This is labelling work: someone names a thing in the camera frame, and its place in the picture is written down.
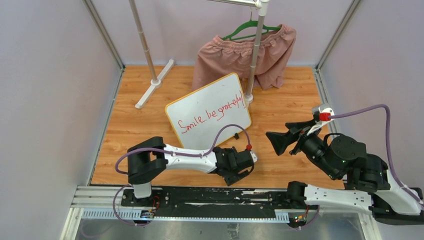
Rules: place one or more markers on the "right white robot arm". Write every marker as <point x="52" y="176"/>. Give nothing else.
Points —
<point x="369" y="186"/>

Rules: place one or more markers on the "yellow framed whiteboard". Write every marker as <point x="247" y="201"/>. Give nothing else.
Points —
<point x="211" y="114"/>

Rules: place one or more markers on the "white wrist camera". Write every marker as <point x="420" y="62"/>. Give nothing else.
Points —
<point x="253" y="156"/>
<point x="321" y="117"/>

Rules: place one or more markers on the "green clothes hanger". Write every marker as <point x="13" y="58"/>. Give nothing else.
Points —
<point x="248" y="29"/>

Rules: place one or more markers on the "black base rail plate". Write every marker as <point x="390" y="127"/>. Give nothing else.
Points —
<point x="192" y="204"/>

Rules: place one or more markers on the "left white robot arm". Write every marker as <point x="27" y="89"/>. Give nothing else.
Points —
<point x="150" y="158"/>

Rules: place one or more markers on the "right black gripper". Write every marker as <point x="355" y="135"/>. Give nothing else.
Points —
<point x="279" y="140"/>

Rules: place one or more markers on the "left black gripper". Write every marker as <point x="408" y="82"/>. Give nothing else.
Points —
<point x="232" y="178"/>

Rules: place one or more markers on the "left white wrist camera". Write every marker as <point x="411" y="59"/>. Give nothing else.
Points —
<point x="253" y="156"/>

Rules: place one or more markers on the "pink shorts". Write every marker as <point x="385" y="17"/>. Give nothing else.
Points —
<point x="220" y="57"/>

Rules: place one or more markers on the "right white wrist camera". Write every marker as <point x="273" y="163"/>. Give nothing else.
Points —
<point x="321" y="117"/>

